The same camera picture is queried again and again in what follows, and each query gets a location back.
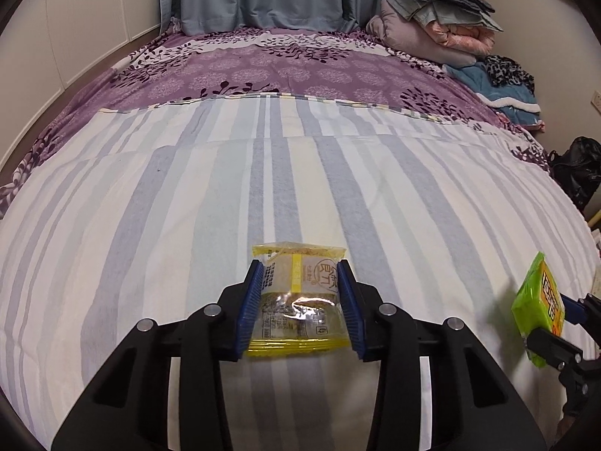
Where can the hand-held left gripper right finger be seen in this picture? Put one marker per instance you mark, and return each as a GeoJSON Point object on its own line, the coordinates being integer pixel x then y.
{"type": "Point", "coordinates": [351, 310]}

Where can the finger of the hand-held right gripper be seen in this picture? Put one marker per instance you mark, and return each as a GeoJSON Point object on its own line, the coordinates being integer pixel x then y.
{"type": "Point", "coordinates": [573, 311]}
{"type": "Point", "coordinates": [549, 344]}

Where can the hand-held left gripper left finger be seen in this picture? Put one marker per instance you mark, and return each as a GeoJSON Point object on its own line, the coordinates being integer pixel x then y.
{"type": "Point", "coordinates": [249, 310]}

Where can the small green packet orange label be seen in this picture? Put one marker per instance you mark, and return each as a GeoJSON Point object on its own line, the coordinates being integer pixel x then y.
{"type": "Point", "coordinates": [535, 300]}

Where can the yellow clear snack packet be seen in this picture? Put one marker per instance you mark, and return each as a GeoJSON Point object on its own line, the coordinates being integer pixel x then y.
{"type": "Point", "coordinates": [300, 291]}

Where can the striped blanket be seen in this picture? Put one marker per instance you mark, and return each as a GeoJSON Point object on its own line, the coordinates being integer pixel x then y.
{"type": "Point", "coordinates": [234, 188]}

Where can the black backpack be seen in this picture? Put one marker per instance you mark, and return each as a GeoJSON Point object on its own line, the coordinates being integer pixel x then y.
{"type": "Point", "coordinates": [580, 169]}

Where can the blue fleece blanket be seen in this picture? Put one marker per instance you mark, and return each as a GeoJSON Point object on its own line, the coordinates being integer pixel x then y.
{"type": "Point", "coordinates": [497, 91]}

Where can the leopard print cloth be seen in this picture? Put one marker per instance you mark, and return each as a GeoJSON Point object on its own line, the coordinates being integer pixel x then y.
{"type": "Point", "coordinates": [509, 73]}

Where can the purple floral bedsheet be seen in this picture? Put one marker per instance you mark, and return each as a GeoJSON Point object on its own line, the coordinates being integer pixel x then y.
{"type": "Point", "coordinates": [291, 65]}

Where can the pink folded quilt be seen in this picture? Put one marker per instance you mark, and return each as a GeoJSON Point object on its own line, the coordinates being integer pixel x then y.
{"type": "Point", "coordinates": [465, 37]}

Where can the grey-green folded sheet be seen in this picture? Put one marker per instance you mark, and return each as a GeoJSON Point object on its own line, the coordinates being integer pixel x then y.
{"type": "Point", "coordinates": [432, 9]}

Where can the beige wall socket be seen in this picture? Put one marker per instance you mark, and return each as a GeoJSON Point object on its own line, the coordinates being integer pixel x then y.
{"type": "Point", "coordinates": [596, 103]}

